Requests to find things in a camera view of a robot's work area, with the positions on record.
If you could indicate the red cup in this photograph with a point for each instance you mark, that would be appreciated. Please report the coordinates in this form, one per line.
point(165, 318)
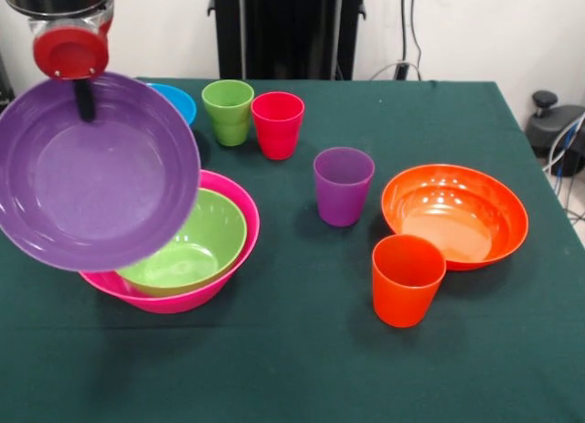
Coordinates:
point(277, 130)

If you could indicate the purple bowl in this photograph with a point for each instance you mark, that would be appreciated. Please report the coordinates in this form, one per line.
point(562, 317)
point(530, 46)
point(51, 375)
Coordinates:
point(100, 181)

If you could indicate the black plug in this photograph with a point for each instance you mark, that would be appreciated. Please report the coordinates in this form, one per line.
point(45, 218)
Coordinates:
point(401, 71)

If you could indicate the green cup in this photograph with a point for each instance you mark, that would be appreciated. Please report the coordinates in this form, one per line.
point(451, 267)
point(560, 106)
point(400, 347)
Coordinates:
point(227, 94)
point(230, 134)

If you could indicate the green bowl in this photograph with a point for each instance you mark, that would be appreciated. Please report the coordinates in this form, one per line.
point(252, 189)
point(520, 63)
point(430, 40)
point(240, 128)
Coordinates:
point(201, 254)

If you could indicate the orange cup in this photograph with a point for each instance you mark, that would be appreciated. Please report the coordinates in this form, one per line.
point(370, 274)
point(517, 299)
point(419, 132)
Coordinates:
point(404, 295)

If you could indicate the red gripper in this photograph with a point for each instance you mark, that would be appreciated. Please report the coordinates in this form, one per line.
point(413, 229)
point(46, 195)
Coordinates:
point(71, 53)

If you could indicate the orange bowl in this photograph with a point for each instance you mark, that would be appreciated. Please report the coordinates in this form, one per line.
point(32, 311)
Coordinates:
point(457, 213)

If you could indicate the pink bowl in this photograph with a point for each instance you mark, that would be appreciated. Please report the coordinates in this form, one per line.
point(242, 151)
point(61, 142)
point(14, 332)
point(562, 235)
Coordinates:
point(183, 302)

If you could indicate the purple cup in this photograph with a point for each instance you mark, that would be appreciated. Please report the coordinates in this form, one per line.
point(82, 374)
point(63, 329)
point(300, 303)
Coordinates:
point(343, 199)

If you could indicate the dark green tablecloth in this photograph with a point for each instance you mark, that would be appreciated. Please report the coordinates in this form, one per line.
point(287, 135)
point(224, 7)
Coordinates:
point(480, 350)

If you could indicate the black equipment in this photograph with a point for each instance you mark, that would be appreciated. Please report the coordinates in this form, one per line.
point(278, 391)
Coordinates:
point(4, 85)

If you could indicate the blue bowl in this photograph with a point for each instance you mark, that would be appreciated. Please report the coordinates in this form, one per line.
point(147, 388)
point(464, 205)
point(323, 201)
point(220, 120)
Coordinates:
point(180, 101)

